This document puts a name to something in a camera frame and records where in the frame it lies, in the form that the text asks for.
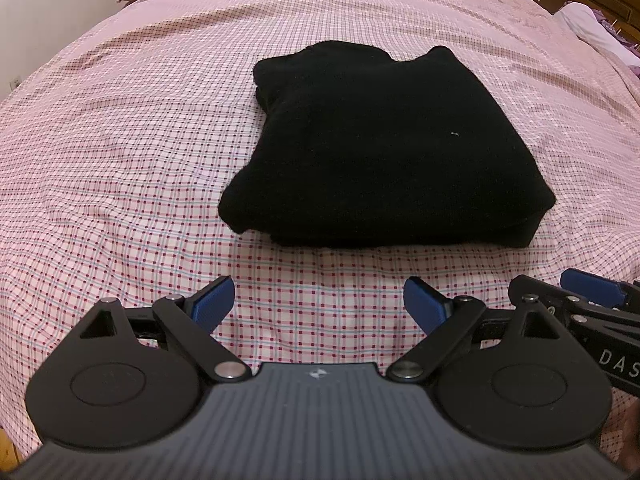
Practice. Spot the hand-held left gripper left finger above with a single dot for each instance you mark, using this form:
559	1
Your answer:
215	301

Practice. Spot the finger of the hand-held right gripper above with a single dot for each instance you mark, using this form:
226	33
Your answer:
590	282
565	296

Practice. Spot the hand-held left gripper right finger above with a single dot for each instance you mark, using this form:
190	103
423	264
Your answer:
425	306

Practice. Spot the black knit sweater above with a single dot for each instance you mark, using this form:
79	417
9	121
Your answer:
380	150

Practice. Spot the pink checked bedspread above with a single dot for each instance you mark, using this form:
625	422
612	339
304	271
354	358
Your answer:
125	160

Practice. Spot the light pink pillow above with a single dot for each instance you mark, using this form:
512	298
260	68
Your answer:
590	27

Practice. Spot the white wall socket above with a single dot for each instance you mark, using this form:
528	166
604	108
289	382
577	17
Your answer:
15	83

